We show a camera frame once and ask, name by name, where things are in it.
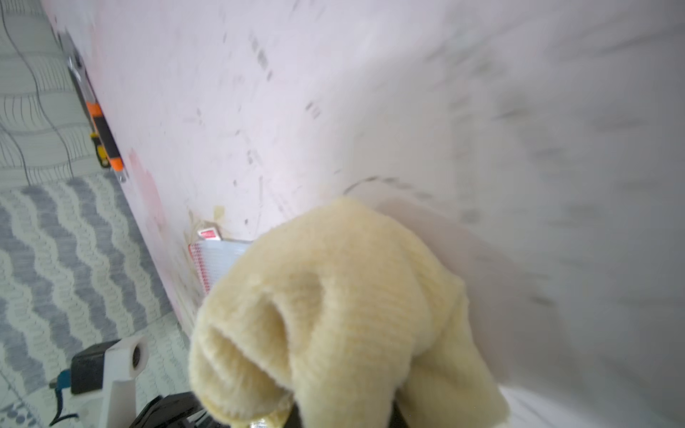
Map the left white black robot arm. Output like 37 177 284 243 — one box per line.
49 335 221 427

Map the orange handled adjustable wrench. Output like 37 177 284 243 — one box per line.
67 52 128 184

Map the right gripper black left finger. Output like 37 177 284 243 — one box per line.
284 406 303 428

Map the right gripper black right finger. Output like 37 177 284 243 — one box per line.
389 403 409 428

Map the yellow microfiber cloth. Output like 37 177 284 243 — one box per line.
188 198 510 427

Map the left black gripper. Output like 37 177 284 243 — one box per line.
130 392 223 428

